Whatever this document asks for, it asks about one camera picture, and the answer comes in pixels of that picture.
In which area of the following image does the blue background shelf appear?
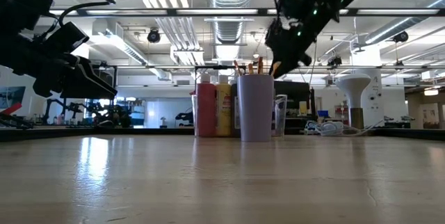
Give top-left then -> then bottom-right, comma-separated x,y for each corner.
127,100 -> 146,127

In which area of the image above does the white rectangular ceiling duct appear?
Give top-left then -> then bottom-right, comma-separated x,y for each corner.
88,20 -> 149,65

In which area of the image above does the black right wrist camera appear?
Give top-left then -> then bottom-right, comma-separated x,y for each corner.
277,0 -> 310,19

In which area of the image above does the white printed column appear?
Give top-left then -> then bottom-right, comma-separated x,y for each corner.
354,67 -> 385,128

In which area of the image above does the black linear ceiling light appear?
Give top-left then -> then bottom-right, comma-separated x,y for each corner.
48,7 -> 445,17

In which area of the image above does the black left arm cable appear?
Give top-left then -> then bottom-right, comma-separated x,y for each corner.
15,0 -> 117,26

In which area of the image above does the red angled bar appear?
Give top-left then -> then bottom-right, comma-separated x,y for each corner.
0,102 -> 22,116

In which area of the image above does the black background monitor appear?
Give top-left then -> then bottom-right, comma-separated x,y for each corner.
273,80 -> 311,120

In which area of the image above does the black ceiling spotlight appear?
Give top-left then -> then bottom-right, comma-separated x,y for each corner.
326,55 -> 343,69
392,31 -> 410,43
147,28 -> 161,44

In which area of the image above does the large yellow paint bottle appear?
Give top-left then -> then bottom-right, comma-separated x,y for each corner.
216,74 -> 233,138

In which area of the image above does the lavender plastic cup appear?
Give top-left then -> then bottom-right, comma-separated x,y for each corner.
237,74 -> 275,143

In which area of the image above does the white mushroom lamp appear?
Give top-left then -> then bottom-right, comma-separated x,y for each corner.
334,73 -> 372,130

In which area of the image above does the large red paint bottle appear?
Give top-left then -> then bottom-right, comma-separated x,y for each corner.
195,73 -> 218,138

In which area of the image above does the white lamp cable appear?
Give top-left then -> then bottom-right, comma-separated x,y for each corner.
305,119 -> 385,138

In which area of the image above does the clear plastic bin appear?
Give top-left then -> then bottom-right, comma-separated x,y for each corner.
190,90 -> 289,138

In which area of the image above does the silver ceiling air duct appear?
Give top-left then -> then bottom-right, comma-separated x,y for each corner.
205,0 -> 255,44

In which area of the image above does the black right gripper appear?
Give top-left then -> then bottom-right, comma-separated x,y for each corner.
264,8 -> 318,79

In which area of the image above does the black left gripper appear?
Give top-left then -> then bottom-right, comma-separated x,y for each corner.
0,31 -> 118,100

